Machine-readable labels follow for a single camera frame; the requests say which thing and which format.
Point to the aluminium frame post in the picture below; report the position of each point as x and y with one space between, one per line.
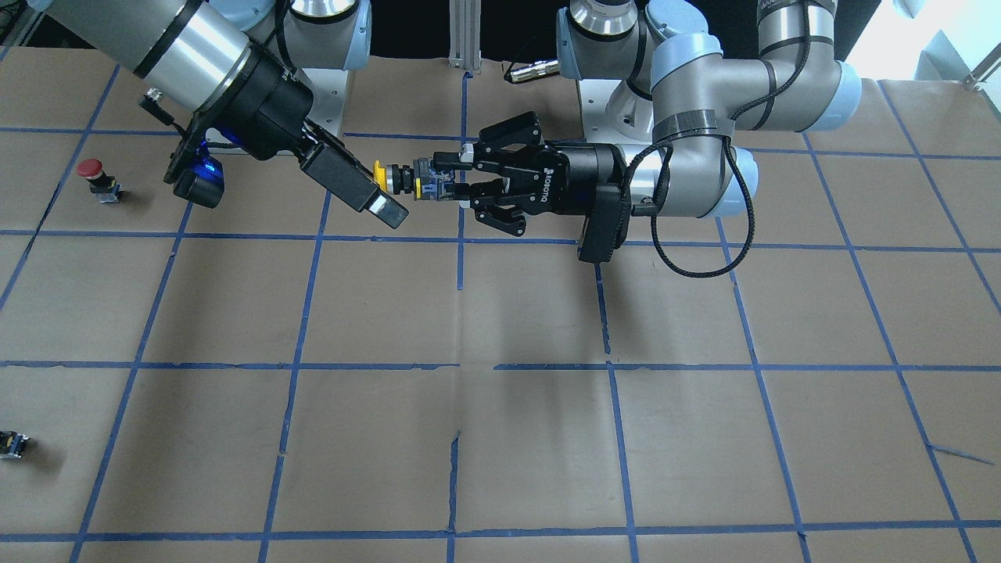
464 50

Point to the green push button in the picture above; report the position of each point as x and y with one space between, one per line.
13 444

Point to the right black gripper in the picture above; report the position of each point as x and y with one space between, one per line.
270 100

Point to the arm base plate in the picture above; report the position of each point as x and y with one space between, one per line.
330 90
613 114

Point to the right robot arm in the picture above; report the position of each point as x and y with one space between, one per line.
194 55

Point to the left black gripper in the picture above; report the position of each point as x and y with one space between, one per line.
585 173

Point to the silver cable connector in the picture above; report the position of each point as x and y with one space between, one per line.
537 70

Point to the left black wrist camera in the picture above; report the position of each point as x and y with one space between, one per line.
606 225

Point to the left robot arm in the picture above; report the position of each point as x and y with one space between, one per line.
699 99

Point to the red push button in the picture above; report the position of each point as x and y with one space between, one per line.
103 186

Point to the yellow push button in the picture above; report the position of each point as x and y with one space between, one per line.
414 180

